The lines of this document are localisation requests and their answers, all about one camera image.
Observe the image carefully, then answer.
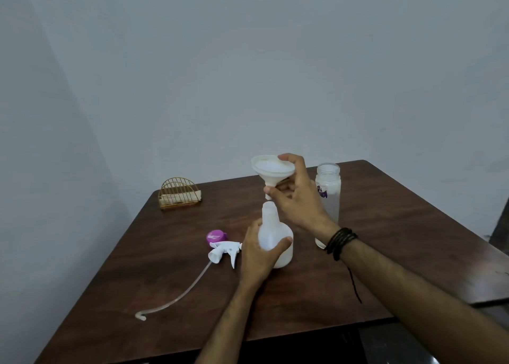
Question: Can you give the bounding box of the dark wooden table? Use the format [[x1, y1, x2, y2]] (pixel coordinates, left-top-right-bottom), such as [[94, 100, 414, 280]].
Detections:
[[34, 159, 509, 364]]

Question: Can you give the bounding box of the white spray trigger head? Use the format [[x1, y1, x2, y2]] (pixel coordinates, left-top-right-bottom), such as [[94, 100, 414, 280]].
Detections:
[[135, 240, 242, 322]]

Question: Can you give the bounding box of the black cord wristband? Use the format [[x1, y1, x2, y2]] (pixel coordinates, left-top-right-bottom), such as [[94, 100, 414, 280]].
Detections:
[[324, 227, 363, 305]]

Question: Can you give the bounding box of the white plastic funnel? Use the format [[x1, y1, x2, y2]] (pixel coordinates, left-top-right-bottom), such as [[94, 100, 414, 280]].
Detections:
[[251, 154, 296, 201]]

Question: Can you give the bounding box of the clear water bottle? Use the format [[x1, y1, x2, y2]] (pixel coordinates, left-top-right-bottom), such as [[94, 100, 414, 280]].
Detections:
[[314, 162, 341, 250]]

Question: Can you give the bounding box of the person's right hand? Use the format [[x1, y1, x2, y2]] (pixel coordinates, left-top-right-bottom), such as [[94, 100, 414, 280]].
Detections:
[[264, 153, 341, 246]]

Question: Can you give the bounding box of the white translucent spray bottle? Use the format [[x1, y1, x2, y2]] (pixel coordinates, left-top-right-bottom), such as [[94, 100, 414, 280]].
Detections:
[[257, 201, 294, 269]]

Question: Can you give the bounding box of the person's left forearm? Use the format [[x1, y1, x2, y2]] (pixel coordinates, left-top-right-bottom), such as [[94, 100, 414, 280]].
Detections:
[[195, 282, 259, 364]]

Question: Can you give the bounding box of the person's left hand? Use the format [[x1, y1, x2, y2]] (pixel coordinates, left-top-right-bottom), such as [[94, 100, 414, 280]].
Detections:
[[240, 218, 293, 292]]

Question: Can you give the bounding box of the gold wire napkin holder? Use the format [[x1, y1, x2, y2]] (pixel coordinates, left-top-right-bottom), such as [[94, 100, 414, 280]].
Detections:
[[157, 177, 203, 210]]

